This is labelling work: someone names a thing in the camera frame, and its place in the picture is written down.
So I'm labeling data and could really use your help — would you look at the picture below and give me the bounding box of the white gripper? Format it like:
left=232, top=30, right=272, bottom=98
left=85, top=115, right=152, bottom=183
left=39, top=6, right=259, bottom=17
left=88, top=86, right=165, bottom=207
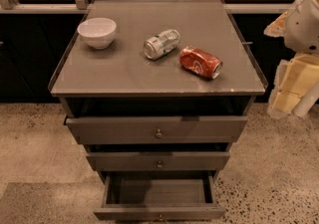
left=264, top=11, right=319, bottom=118

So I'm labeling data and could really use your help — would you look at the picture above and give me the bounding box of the crushed red coke can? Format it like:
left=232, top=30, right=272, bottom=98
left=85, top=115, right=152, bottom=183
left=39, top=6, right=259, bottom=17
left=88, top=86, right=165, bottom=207
left=179, top=46, right=223, bottom=80

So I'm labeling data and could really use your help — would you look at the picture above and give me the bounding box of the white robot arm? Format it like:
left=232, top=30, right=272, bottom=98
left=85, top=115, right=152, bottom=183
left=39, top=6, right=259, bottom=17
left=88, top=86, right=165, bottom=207
left=264, top=0, right=319, bottom=118

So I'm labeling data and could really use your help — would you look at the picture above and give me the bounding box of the grey drawer cabinet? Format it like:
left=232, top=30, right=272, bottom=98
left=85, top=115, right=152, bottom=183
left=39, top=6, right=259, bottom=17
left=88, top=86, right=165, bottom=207
left=48, top=0, right=269, bottom=222

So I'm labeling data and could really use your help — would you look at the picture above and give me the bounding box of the silver green soda can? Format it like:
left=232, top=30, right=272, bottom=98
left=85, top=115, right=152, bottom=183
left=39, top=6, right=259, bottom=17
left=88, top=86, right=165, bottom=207
left=144, top=29, right=180, bottom=60

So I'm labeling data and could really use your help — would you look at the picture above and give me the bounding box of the middle grey drawer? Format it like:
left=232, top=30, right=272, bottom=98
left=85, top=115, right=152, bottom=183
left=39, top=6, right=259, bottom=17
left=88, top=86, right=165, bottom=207
left=87, top=151, right=230, bottom=171

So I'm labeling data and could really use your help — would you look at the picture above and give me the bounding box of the bottom grey open drawer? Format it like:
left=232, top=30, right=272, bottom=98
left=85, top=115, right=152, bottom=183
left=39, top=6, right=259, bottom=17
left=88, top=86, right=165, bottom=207
left=94, top=171, right=225, bottom=221

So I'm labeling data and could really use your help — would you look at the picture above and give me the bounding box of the top grey drawer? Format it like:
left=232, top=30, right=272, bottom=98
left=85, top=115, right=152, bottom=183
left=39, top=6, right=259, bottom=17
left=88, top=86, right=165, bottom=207
left=66, top=115, right=247, bottom=144

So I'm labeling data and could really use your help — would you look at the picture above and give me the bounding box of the white ceramic bowl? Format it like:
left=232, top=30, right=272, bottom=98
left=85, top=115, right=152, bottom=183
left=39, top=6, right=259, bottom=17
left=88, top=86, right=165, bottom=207
left=77, top=18, right=117, bottom=50

